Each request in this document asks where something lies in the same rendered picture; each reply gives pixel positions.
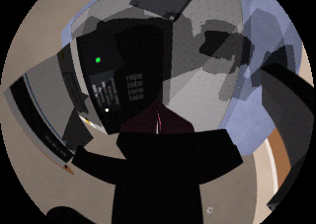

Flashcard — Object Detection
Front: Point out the black and white benchtop lab instrument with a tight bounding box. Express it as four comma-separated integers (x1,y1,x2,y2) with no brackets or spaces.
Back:
4,25,164,168

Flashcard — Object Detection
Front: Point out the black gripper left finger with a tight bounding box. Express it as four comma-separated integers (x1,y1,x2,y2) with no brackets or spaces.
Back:
119,100,157,134

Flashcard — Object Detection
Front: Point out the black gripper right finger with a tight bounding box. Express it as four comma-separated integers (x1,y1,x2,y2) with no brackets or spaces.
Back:
157,100,195,134

